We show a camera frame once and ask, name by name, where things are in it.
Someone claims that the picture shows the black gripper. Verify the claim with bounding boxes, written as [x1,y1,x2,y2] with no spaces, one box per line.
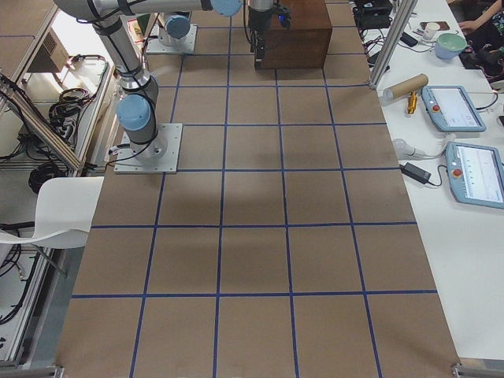
[248,7,273,70]

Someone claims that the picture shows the dark brown wooden drawer cabinet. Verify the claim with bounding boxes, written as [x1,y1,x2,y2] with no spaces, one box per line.
[254,0,332,70]

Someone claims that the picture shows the cardboard tube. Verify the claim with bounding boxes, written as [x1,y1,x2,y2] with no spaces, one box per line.
[383,73,428,102]

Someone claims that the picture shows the brass cylinder tool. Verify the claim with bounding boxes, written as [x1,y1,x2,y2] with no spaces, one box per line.
[407,91,417,115]

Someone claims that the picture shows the white paper cup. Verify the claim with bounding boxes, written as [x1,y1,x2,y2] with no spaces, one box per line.
[422,22,440,43]

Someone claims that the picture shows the white light bulb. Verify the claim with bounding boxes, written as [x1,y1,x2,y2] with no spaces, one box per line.
[392,135,454,161]

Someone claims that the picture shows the green bowl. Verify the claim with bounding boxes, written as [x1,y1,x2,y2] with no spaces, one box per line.
[434,33,468,60]

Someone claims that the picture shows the upper teach pendant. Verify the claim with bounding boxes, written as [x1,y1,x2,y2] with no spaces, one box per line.
[421,85,487,132]

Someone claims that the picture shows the teach pendant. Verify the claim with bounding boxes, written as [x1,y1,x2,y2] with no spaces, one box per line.
[421,85,487,132]
[445,142,503,209]

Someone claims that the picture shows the black power adapter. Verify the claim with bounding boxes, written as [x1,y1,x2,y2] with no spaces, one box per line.
[399,162,432,184]

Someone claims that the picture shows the white chair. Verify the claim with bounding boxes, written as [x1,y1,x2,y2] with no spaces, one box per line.
[1,176,104,249]

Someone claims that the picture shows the lower teach pendant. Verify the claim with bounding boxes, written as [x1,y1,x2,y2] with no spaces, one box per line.
[445,142,503,209]

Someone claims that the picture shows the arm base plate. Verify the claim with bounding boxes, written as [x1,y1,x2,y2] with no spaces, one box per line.
[113,123,183,174]
[146,24,198,55]

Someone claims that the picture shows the aluminium frame post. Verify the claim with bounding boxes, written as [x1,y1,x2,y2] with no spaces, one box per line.
[369,0,417,90]

